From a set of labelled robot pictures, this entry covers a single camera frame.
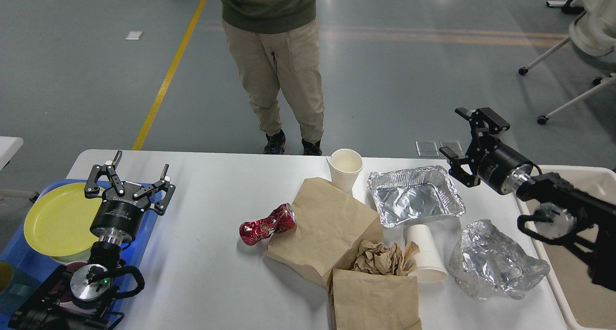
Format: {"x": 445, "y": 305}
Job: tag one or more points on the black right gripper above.
{"x": 490, "y": 160}

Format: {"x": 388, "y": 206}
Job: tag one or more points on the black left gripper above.
{"x": 120, "y": 214}

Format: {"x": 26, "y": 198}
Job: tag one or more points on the yellow plastic plate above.
{"x": 59, "y": 223}

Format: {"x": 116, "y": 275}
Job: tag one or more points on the pink mug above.
{"x": 64, "y": 274}

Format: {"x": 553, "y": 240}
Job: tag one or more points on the dark teal mug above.
{"x": 16, "y": 287}

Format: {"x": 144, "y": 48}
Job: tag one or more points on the large brown paper bag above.
{"x": 330, "y": 227}

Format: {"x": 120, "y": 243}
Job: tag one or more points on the small brown paper bag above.
{"x": 375, "y": 302}

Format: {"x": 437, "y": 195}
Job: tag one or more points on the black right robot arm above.
{"x": 582, "y": 223}

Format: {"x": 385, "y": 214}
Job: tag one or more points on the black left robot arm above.
{"x": 89, "y": 296}

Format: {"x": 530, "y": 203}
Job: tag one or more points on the pale green plate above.
{"x": 83, "y": 256}

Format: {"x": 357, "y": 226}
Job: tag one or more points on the aluminium foil tray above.
{"x": 415, "y": 195}

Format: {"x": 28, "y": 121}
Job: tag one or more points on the crumpled clear plastic wrap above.
{"x": 487, "y": 263}

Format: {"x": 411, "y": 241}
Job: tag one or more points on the blue plastic tray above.
{"x": 19, "y": 254}

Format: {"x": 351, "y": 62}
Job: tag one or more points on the lying white paper cup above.
{"x": 428, "y": 265}

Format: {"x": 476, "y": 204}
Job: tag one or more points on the white side table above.
{"x": 8, "y": 147}

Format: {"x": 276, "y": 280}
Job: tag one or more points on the upright white paper cup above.
{"x": 345, "y": 166}

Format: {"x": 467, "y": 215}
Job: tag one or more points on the crumpled brown paper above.
{"x": 377, "y": 259}

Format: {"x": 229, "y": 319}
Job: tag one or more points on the crushed red soda can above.
{"x": 280, "y": 220}

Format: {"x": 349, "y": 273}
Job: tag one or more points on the office chair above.
{"x": 584, "y": 82}

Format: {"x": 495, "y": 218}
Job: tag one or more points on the beige plastic bin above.
{"x": 584, "y": 305}

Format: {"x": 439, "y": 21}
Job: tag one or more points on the person in green sweater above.
{"x": 276, "y": 47}

